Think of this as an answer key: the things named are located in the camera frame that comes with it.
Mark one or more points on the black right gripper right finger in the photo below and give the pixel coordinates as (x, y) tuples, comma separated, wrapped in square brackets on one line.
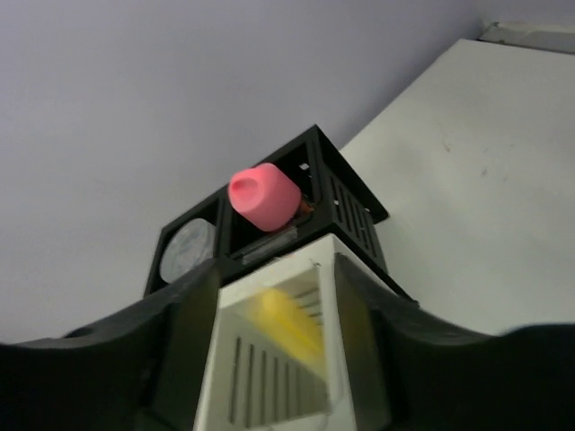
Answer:
[(410, 370)]

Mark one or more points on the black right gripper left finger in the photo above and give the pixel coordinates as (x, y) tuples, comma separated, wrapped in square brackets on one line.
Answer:
[(140, 368)]

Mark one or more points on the clear jar of clips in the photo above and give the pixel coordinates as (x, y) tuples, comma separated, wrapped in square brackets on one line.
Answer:
[(190, 246)]

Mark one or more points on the yellow highlighter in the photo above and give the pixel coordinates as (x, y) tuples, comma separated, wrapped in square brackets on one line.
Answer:
[(277, 315)]

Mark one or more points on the white slotted organizer box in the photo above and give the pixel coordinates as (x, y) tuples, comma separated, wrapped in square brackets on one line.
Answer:
[(251, 382)]

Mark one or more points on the black organizer box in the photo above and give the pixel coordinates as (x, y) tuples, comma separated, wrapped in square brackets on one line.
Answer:
[(336, 201)]

